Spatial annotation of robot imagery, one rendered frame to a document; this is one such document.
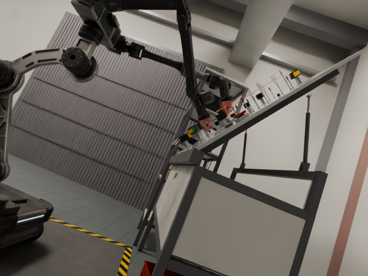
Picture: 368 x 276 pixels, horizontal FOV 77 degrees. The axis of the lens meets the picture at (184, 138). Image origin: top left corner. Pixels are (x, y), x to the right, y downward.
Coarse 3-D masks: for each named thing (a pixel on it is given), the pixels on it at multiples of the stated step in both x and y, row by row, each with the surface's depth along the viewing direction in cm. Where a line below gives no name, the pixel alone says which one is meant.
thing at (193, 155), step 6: (192, 150) 102; (198, 150) 102; (174, 156) 183; (180, 156) 140; (186, 156) 113; (192, 156) 101; (198, 156) 101; (174, 162) 163; (180, 162) 133; (186, 162) 113; (192, 162) 101; (198, 162) 101
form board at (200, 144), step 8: (352, 56) 118; (336, 64) 120; (320, 72) 139; (328, 72) 115; (304, 80) 164; (312, 80) 113; (296, 88) 112; (280, 96) 123; (288, 96) 111; (264, 104) 156; (272, 104) 109; (248, 112) 202; (256, 112) 107; (248, 120) 106; (224, 128) 143; (232, 128) 105; (208, 136) 171; (216, 136) 103; (200, 144) 107; (208, 144) 102
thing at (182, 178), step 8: (184, 168) 133; (192, 168) 108; (176, 176) 152; (184, 176) 121; (176, 184) 137; (184, 184) 111; (176, 192) 124; (168, 200) 142; (176, 200) 113; (168, 208) 129; (176, 208) 105; (160, 216) 146; (168, 216) 117; (160, 224) 132; (168, 224) 108; (160, 232) 120; (160, 240) 110; (160, 248) 102
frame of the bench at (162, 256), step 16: (192, 176) 100; (208, 176) 101; (224, 176) 102; (192, 192) 99; (240, 192) 102; (256, 192) 103; (288, 208) 104; (176, 224) 97; (304, 224) 105; (144, 240) 202; (176, 240) 96; (304, 240) 104; (160, 256) 94; (160, 272) 94; (176, 272) 95; (192, 272) 95; (208, 272) 98
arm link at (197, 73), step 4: (184, 68) 168; (184, 72) 167; (196, 72) 155; (200, 72) 151; (184, 76) 169; (196, 76) 154; (200, 76) 150; (204, 76) 147; (208, 76) 144; (212, 76) 140; (204, 80) 146; (208, 80) 145; (212, 80) 140; (216, 80) 140; (208, 84) 142; (212, 84) 141
